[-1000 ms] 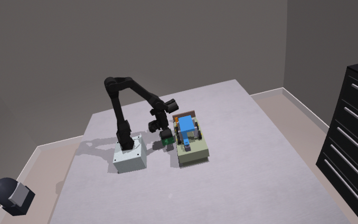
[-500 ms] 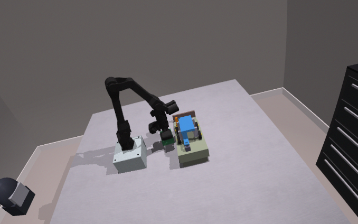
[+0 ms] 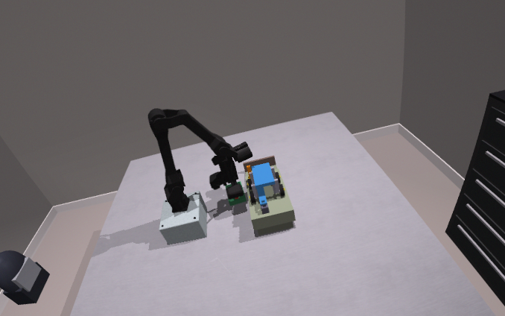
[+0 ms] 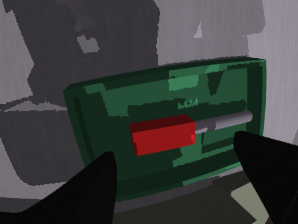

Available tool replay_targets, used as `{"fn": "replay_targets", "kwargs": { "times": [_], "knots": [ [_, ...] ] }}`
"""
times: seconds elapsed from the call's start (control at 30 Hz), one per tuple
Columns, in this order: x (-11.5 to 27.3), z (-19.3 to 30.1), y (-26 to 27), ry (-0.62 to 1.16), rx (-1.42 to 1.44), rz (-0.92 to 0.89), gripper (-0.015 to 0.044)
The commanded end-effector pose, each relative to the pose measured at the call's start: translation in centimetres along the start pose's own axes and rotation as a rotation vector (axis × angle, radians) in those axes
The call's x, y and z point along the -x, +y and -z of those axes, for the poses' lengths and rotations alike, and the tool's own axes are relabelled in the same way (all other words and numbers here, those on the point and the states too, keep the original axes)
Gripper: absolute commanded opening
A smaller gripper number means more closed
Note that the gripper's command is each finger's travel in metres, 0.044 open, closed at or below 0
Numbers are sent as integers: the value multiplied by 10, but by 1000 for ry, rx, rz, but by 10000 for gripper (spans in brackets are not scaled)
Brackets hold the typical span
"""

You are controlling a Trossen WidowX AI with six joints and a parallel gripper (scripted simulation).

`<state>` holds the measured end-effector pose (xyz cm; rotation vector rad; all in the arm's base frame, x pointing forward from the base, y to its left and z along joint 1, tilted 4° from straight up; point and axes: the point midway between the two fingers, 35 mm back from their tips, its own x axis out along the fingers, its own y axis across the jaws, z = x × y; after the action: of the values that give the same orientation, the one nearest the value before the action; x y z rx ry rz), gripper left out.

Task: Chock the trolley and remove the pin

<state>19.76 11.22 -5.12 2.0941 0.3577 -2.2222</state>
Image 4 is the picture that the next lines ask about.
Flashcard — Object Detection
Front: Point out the green tray floor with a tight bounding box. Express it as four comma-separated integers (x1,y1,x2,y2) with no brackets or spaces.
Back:
78,68,247,181

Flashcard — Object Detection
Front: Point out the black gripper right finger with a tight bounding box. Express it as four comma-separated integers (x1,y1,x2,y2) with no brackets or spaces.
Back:
233,131,298,224

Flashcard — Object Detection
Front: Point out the green tray rim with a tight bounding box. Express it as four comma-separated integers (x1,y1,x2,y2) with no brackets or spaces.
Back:
63,56,267,202

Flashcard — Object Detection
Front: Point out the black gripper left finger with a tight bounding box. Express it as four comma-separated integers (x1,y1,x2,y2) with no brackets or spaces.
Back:
0,152,117,224

